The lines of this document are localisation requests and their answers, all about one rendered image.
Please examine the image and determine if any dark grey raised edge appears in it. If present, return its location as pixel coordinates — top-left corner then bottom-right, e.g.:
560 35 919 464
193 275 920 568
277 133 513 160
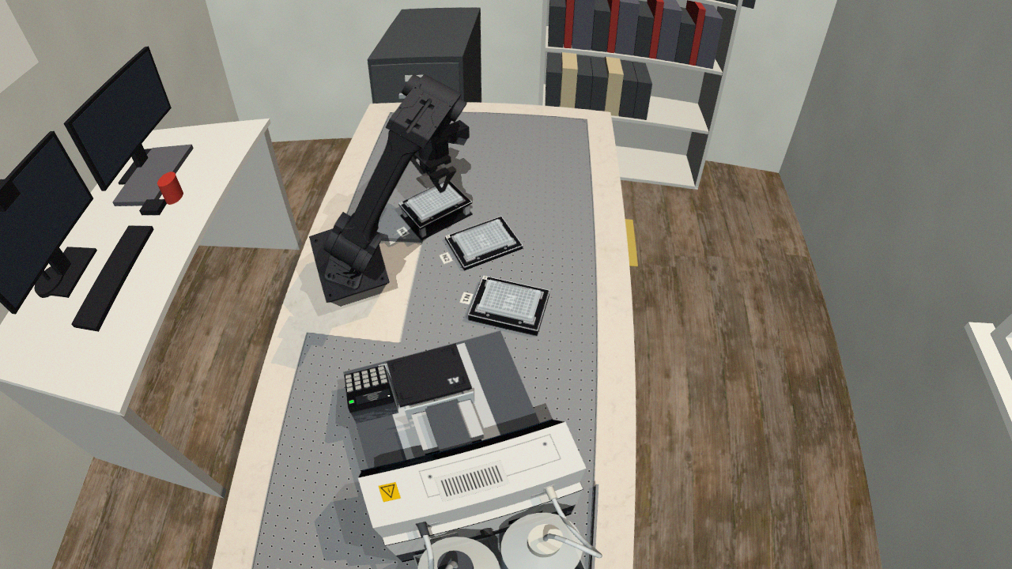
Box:
590 484 599 569

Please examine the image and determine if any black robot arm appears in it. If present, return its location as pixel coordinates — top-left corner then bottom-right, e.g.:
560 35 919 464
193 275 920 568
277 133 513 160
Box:
323 74 470 289

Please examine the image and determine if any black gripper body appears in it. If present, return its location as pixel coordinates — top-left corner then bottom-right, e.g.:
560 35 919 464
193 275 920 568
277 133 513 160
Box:
414 138 451 180

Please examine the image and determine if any white multi-well plate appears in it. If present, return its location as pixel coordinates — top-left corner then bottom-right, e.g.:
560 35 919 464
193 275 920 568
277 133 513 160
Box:
407 184 463 220
478 280 541 322
454 219 514 259

